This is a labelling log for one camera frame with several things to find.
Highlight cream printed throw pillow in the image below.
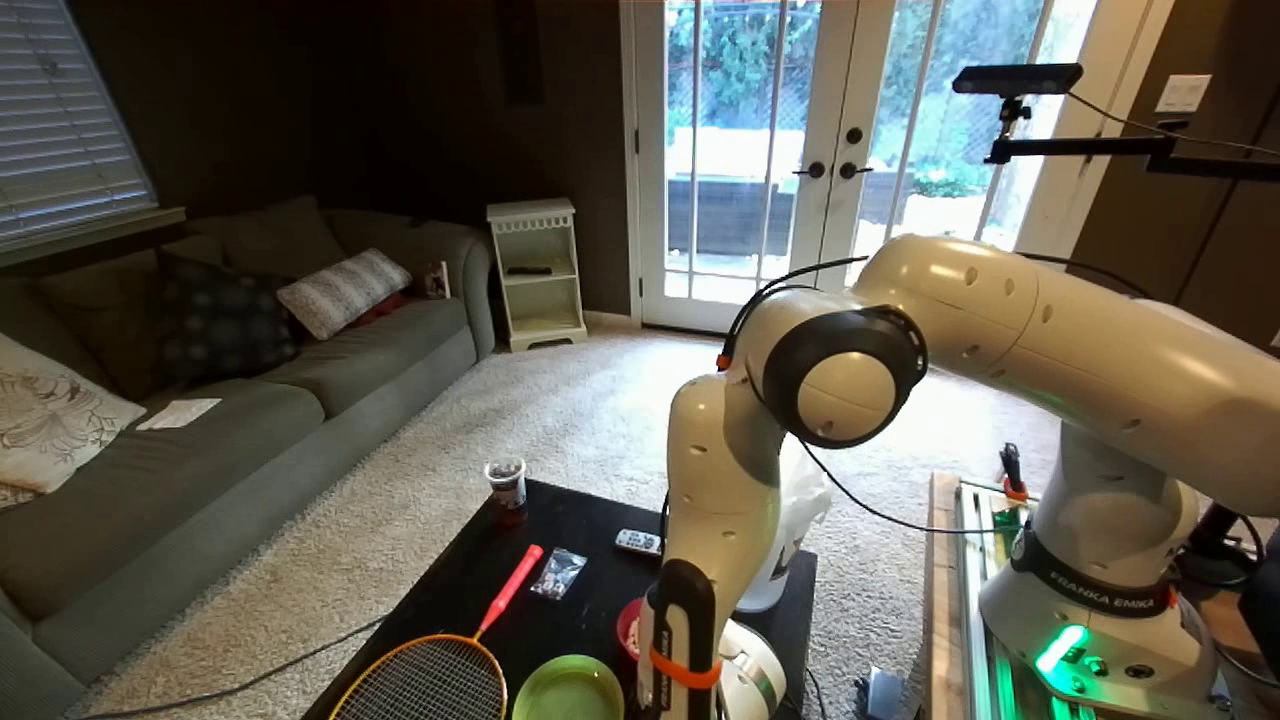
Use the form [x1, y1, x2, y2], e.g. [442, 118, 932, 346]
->
[0, 333, 149, 501]

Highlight black stereo camera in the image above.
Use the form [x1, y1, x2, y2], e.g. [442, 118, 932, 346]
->
[950, 59, 1089, 99]

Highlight dark patterned pillow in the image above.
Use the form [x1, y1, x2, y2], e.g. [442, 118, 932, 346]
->
[155, 249, 303, 391]

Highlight green round plate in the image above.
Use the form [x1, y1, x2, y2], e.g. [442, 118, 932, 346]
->
[507, 651, 633, 720]

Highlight small white shelf unit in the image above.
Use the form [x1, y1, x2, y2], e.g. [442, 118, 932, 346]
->
[486, 196, 591, 357]

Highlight black coffee table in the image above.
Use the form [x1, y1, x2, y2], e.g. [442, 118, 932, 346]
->
[299, 474, 820, 720]

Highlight white paper sheet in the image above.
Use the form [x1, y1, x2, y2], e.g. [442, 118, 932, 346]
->
[134, 397, 223, 437]

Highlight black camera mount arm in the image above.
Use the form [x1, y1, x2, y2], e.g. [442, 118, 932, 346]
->
[981, 90, 1280, 185]

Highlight small silver flat object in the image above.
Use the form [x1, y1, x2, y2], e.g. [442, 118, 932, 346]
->
[614, 523, 668, 558]

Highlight white striped lumbar pillow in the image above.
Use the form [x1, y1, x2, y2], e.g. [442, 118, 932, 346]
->
[273, 242, 415, 343]

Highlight grey fabric sofa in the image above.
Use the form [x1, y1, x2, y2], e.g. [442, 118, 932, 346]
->
[0, 196, 500, 720]

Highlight badminton racket with red handle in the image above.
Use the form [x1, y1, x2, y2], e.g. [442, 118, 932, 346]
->
[327, 539, 554, 720]

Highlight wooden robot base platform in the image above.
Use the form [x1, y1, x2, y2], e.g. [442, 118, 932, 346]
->
[925, 472, 1280, 720]

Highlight black floor cable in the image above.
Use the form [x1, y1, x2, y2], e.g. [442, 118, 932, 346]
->
[88, 614, 394, 720]

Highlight white french glass door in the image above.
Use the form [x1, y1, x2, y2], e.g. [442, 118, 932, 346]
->
[637, 0, 835, 334]
[820, 0, 1114, 271]

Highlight small grey floor device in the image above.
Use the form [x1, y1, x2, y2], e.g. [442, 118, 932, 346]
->
[857, 662, 921, 720]

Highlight small clear plastic bag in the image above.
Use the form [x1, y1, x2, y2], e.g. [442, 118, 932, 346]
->
[529, 542, 591, 604]

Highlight white window blind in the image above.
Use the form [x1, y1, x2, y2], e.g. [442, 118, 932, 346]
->
[0, 0, 164, 250]

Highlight white wall switch plate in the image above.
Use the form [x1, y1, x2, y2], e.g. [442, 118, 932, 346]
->
[1153, 66, 1216, 118]

